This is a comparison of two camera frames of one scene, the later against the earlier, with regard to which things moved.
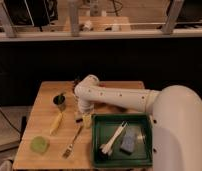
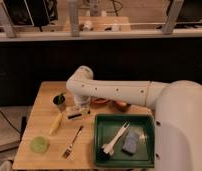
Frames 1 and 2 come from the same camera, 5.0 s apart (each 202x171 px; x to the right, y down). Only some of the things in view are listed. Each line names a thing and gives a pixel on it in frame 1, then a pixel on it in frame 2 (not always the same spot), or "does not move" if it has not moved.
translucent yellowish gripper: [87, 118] → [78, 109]
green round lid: [39, 144] does not move
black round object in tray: [101, 155] does not move
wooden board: [52, 136] does not move
